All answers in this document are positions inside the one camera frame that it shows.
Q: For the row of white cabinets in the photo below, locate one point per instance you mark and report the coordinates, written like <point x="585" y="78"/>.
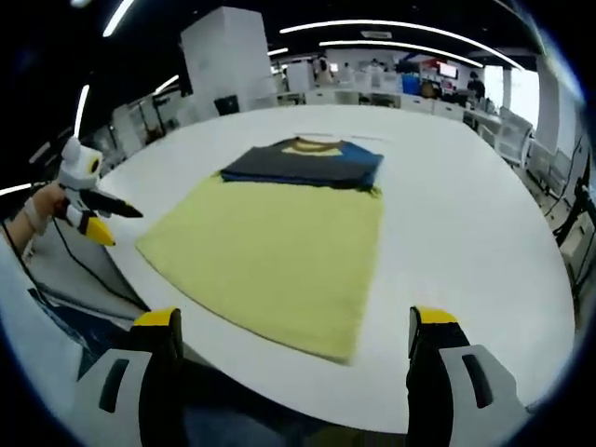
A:
<point x="447" y="108"/>

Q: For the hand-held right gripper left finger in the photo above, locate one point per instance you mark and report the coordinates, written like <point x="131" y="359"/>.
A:
<point x="153" y="382"/>

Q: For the blue container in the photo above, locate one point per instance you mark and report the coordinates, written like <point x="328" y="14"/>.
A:
<point x="410" y="85"/>

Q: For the black tripod stand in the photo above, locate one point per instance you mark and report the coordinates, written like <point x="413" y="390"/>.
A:
<point x="579" y="186"/>

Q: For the white square pillar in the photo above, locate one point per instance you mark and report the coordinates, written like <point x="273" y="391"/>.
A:
<point x="223" y="60"/>

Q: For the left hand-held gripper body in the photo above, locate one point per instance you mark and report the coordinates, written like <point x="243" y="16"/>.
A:
<point x="77" y="170"/>

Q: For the white wristband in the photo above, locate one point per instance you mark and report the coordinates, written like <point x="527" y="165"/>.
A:
<point x="33" y="215"/>

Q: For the person's left hand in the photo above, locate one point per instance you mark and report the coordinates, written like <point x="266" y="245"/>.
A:
<point x="51" y="202"/>

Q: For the yellow garment blue grey sleeves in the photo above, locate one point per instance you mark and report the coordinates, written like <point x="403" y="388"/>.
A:
<point x="279" y="261"/>

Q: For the short ceiling light strip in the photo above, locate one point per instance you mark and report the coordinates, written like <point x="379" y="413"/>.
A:
<point x="81" y="109"/>
<point x="16" y="189"/>
<point x="116" y="18"/>

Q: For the person's white shirt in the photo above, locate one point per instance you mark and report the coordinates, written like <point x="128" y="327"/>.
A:
<point x="32" y="335"/>

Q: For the table socket strip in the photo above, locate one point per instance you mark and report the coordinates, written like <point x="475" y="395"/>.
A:
<point x="372" y="138"/>

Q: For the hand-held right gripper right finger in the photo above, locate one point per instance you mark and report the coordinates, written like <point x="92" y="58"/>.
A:
<point x="433" y="382"/>

